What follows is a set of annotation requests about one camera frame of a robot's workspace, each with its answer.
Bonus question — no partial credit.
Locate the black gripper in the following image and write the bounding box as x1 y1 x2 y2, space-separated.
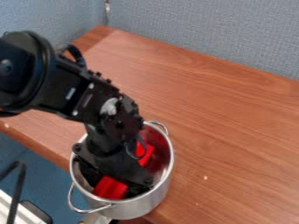
73 142 154 199

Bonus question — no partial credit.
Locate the red block object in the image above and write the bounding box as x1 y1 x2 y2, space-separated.
93 141 155 200

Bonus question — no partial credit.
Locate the stainless steel metal pot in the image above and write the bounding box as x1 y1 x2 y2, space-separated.
69 121 176 220

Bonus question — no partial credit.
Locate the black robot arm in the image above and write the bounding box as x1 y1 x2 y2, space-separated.
0 31 154 197

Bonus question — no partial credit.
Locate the white device with black edge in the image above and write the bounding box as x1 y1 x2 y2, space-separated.
0 189 53 224

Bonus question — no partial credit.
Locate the white table bracket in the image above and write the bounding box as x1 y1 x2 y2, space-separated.
78 213 118 224

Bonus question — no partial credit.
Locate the black cable loop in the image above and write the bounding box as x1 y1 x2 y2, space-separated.
0 160 29 224

